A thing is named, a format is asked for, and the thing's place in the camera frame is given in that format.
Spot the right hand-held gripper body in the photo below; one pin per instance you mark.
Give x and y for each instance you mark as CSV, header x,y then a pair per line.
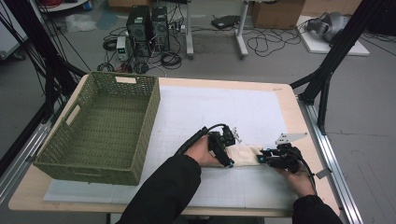
x,y
286,155

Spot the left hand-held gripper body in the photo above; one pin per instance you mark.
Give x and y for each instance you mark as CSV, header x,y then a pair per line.
x,y
224,137

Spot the cream printed cloth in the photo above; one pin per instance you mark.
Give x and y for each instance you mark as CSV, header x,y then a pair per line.
x,y
246,155

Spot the green woven basket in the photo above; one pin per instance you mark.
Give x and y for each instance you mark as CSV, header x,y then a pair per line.
x,y
102,124

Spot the person's left hand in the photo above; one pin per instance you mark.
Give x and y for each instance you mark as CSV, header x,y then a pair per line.
x,y
200,152

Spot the person's right hand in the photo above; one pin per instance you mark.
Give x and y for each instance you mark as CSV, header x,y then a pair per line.
x,y
300,183

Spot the white grid mat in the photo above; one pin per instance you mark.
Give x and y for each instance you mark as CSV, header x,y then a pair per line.
x,y
218,105

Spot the black metal stand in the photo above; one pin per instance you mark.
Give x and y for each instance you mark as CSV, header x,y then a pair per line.
x,y
330,62
46,62

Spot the white desk leg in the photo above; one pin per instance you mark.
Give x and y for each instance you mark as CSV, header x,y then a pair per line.
x,y
241,34
189,31

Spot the white floor board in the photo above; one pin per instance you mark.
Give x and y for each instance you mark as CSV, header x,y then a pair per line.
x,y
320,46

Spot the flat black box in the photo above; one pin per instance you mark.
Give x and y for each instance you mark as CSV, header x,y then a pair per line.
x,y
224,21

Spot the white power strip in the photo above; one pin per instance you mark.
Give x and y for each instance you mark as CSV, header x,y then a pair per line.
x,y
176,27

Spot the slim black computer tower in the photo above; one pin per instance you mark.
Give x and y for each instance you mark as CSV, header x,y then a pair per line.
x,y
160,28

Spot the brown cardboard box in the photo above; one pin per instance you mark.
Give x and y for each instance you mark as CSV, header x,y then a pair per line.
x,y
277,14

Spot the small white power supply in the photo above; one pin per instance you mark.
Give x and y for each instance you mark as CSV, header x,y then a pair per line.
x,y
121,48

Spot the grey rounded device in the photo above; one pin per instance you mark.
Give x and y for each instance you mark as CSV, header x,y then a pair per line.
x,y
330,26

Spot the large black computer tower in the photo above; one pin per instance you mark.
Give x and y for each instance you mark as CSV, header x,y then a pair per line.
x,y
137,28

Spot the clear plastic bag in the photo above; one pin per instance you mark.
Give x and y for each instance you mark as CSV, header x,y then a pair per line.
x,y
79,23

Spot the small grey bracket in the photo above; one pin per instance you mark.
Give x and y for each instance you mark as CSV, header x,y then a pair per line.
x,y
323,173

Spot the aluminium rail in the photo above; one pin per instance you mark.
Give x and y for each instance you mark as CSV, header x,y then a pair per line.
x,y
18,161
336,149

